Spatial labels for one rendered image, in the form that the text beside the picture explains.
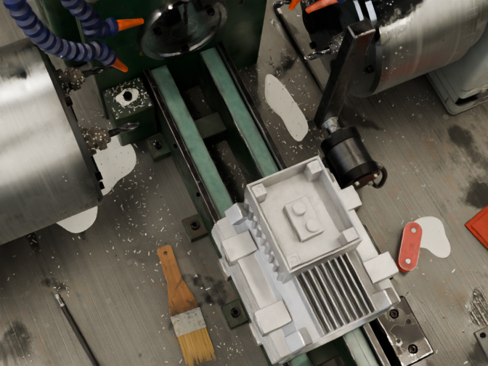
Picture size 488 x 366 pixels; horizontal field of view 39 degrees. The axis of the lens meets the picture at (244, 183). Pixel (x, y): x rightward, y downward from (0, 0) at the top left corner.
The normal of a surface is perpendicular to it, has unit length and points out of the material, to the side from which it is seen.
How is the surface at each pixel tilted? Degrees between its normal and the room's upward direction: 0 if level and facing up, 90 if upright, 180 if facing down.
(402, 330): 0
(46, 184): 58
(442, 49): 73
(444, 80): 90
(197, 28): 90
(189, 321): 0
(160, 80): 0
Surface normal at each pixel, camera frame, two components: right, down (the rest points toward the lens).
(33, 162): 0.34, 0.33
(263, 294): 0.07, -0.36
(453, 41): 0.43, 0.72
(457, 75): -0.90, 0.37
